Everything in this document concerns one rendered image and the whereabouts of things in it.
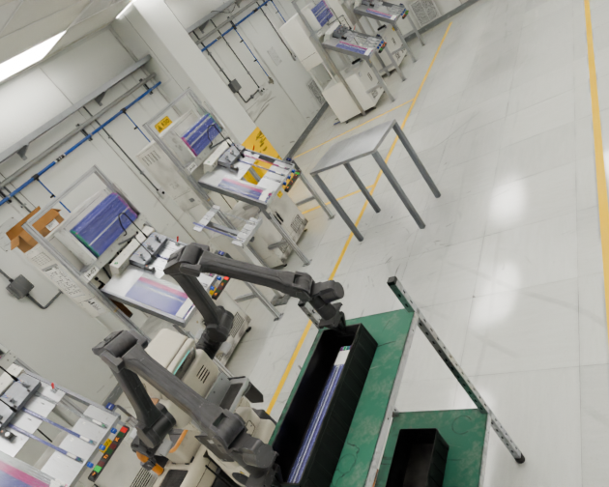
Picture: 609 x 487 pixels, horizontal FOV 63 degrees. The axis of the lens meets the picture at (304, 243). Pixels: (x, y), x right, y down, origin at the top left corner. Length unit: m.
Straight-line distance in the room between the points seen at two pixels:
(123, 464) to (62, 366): 1.85
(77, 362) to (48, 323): 0.48
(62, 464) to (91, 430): 0.23
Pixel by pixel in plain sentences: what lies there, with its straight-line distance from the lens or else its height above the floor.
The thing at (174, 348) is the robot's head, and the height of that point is 1.33.
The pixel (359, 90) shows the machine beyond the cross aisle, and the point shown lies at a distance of 7.78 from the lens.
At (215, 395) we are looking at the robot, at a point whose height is 1.07.
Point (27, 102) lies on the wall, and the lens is 6.11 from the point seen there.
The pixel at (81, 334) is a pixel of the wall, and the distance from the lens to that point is 5.55.
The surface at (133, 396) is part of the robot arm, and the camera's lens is 1.66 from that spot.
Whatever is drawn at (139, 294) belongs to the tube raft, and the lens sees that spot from 3.96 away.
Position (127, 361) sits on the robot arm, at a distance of 1.47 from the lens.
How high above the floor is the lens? 2.02
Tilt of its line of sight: 22 degrees down
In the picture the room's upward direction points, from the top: 38 degrees counter-clockwise
